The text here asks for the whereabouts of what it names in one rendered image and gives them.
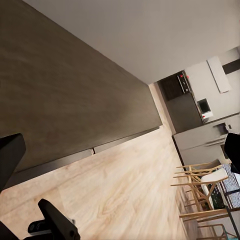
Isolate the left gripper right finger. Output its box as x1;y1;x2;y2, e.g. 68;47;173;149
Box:
224;133;240;173

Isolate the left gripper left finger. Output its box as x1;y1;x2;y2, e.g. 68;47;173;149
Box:
0;133;26;193

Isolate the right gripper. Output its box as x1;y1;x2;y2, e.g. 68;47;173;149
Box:
0;198;81;240

